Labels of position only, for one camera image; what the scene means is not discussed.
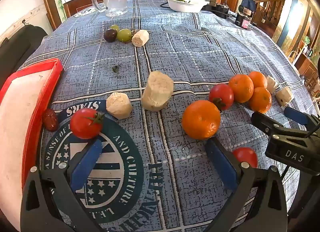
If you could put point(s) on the small peeled sugarcane piece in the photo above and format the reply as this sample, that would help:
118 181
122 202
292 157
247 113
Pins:
272 84
283 96

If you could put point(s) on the red tomato with green stem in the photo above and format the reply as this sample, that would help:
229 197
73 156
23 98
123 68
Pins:
83 125

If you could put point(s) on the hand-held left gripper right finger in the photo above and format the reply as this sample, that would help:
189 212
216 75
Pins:
221 165

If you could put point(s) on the dark purple grape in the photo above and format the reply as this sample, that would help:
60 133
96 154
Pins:
110 35

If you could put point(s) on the hexagonal peeled sugarcane piece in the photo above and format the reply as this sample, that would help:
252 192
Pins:
118 105

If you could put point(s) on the large orange mandarin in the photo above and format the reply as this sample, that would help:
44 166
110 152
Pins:
201 120

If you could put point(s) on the black electric device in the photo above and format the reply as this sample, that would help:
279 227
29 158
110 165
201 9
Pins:
217 9

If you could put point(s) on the large peeled sugarcane piece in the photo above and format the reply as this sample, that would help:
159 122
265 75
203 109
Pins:
157 91

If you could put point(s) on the white bowl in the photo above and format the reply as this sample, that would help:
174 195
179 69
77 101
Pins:
186 6

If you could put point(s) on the dark jar with red label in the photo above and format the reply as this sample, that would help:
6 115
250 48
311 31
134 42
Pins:
242 20

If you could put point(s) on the blue printed tablecloth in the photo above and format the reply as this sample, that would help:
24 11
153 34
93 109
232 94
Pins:
195 54

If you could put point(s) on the small green stem scrap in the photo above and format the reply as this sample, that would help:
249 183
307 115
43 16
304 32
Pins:
115 68

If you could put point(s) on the red tray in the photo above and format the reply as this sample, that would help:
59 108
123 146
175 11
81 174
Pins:
20 111

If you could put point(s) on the small green grape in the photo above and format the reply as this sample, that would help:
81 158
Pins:
115 27

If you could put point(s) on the large green grape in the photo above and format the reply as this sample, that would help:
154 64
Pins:
124 35

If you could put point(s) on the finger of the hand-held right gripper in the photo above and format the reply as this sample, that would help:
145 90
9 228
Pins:
265 121
296 116

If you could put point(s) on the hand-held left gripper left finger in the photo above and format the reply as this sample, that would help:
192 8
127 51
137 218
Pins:
86 163

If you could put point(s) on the black chair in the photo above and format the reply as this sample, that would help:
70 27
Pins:
17 44

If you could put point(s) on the dried red date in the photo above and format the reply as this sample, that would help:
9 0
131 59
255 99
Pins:
50 120

